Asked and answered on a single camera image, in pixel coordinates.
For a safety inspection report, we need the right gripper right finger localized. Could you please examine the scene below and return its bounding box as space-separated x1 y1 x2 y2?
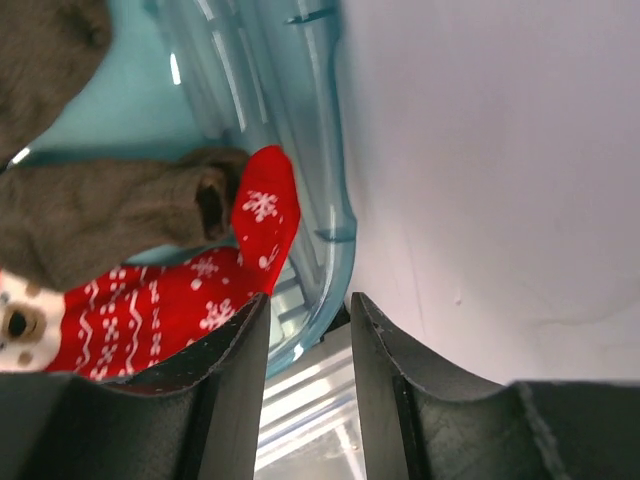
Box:
351 293 639 479

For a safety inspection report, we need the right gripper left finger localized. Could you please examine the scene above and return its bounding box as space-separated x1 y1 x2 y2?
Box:
1 294 270 479

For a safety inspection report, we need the red bear christmas sock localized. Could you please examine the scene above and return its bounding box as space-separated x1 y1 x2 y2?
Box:
1 146 301 381

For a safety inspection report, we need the brown grey sock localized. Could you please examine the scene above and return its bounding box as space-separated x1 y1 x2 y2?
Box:
1 0 113 165
1 147 249 291

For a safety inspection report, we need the teal plastic basin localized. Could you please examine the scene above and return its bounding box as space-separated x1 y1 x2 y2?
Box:
16 1 357 375

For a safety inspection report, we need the aluminium mounting rail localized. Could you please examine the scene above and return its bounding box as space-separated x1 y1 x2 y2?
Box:
254 324 366 480

